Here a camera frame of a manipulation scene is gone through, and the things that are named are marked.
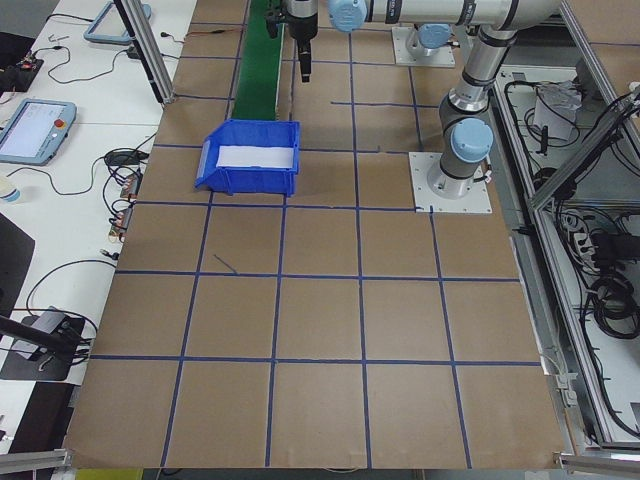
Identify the grey adapter box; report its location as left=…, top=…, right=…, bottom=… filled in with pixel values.
left=34, top=308, right=70, bottom=335

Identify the V-shaped metal bar frame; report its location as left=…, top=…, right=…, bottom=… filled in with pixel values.
left=488, top=0, right=640, bottom=454

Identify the grey metal bracket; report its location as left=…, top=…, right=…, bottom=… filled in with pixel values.
left=551, top=372, right=580, bottom=410

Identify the red and black wire pair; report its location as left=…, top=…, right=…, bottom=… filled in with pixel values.
left=182, top=28, right=247, bottom=41

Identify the light blue teach pendant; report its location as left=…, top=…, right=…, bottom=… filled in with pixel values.
left=83, top=0, right=154, bottom=48
left=0, top=98, right=78, bottom=166

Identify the green conveyor belt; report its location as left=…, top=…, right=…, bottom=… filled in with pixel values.
left=231, top=0, right=287, bottom=122

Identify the black control device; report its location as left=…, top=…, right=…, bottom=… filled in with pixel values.
left=0, top=55, right=45, bottom=94

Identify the white foam pad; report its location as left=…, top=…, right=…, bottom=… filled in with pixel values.
left=215, top=144, right=296, bottom=170

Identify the black adapter cable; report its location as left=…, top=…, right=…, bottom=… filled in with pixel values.
left=30, top=44, right=132, bottom=86

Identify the small equipment box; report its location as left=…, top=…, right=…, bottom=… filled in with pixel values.
left=531, top=81, right=585, bottom=142

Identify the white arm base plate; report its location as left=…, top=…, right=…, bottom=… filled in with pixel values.
left=408, top=151, right=494, bottom=215
left=391, top=25, right=458, bottom=68

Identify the black cable coil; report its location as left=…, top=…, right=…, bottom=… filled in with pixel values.
left=579, top=277, right=640, bottom=344

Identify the blue plastic storage bin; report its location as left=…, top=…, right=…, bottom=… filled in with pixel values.
left=193, top=118, right=303, bottom=196

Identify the black power brick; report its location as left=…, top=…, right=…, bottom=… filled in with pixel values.
left=592, top=232, right=632, bottom=265

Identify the dark bag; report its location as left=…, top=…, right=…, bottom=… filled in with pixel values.
left=0, top=28, right=34, bottom=66

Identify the white paper cup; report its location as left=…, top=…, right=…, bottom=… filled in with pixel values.
left=0, top=174, right=23, bottom=205

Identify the aluminium extrusion bar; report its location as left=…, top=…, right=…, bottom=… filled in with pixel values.
left=552, top=451, right=640, bottom=475
left=0, top=448, right=75, bottom=475

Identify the white power strip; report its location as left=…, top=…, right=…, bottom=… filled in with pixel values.
left=567, top=224, right=601, bottom=264

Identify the black stand base plate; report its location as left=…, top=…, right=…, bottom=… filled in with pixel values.
left=0, top=312, right=87, bottom=383

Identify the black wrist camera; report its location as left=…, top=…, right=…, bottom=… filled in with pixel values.
left=264, top=3, right=289, bottom=39

